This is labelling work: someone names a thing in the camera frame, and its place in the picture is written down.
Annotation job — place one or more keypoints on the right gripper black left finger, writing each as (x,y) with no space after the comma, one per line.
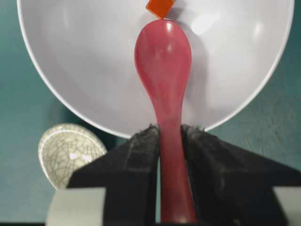
(129,175)

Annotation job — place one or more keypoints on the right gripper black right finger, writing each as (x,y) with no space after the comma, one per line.
(233,186)

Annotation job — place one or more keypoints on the pink plastic spoon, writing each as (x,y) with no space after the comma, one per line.
(163,62)

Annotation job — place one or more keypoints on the large white bowl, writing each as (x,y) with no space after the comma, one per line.
(84,52)

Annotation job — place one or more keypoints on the small red block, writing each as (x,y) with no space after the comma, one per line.
(160,8)

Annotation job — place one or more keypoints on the small crackle-glaze ceramic dish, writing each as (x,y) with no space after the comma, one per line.
(66,147)

